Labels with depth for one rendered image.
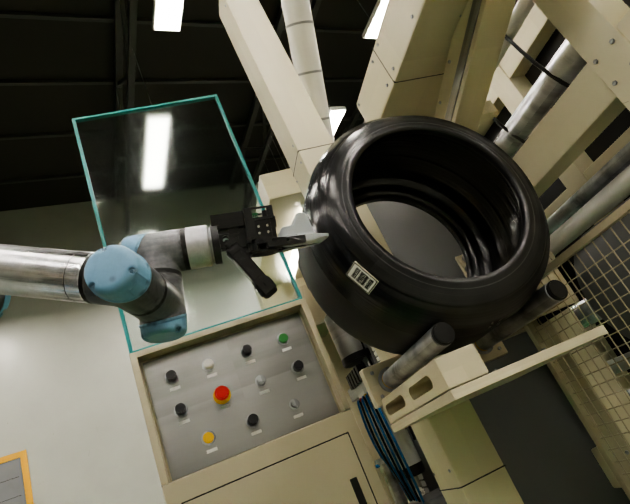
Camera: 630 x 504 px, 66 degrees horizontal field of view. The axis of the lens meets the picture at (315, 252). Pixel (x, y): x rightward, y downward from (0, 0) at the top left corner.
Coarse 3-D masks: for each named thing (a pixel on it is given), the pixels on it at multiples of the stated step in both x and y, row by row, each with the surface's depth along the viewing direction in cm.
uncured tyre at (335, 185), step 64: (384, 128) 111; (448, 128) 114; (320, 192) 102; (384, 192) 136; (448, 192) 136; (512, 192) 110; (320, 256) 100; (384, 256) 94; (512, 256) 101; (384, 320) 97; (448, 320) 94
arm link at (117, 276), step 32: (0, 256) 69; (32, 256) 69; (64, 256) 69; (96, 256) 66; (128, 256) 65; (0, 288) 70; (32, 288) 69; (64, 288) 68; (96, 288) 64; (128, 288) 65; (160, 288) 72
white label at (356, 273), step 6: (354, 264) 93; (354, 270) 94; (360, 270) 93; (348, 276) 95; (354, 276) 94; (360, 276) 93; (366, 276) 93; (372, 276) 92; (360, 282) 94; (366, 282) 93; (372, 282) 92; (366, 288) 94; (372, 288) 93
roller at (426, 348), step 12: (444, 324) 90; (432, 336) 90; (444, 336) 89; (420, 348) 95; (432, 348) 92; (444, 348) 91; (408, 360) 102; (420, 360) 98; (384, 372) 118; (396, 372) 109; (408, 372) 106; (384, 384) 118; (396, 384) 115
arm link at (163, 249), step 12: (132, 240) 82; (144, 240) 82; (156, 240) 83; (168, 240) 83; (180, 240) 83; (144, 252) 82; (156, 252) 82; (168, 252) 82; (180, 252) 83; (156, 264) 81; (168, 264) 82; (180, 264) 84
